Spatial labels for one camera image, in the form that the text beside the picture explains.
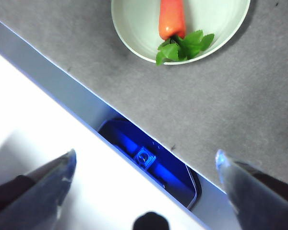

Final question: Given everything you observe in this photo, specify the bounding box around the light green plate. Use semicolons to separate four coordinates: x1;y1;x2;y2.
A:
110;0;252;66

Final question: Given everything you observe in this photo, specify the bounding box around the black round knob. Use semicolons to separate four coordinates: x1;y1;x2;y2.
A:
133;211;170;230

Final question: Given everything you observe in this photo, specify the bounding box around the orange carrot with green leaves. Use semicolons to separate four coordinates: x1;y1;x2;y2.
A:
155;0;216;67

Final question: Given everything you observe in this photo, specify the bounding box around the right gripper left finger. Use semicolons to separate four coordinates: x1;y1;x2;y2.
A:
0;148;77;230

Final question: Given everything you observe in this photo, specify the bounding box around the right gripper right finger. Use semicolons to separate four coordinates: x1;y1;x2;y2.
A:
215;149;288;230

